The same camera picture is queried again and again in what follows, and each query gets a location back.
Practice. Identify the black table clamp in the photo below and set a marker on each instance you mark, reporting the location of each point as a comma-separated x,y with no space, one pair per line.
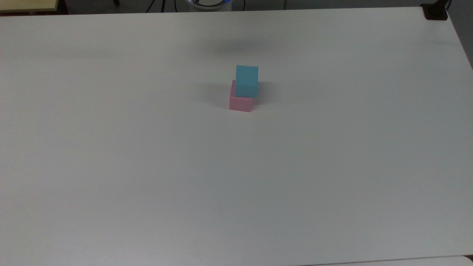
435,11

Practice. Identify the yellow wooden table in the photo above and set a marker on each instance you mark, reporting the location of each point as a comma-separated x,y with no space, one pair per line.
26,5

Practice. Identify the blue cube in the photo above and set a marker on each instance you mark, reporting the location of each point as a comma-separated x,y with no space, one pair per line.
247,79

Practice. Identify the pink cube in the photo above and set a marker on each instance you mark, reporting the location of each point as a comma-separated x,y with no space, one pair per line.
239,104

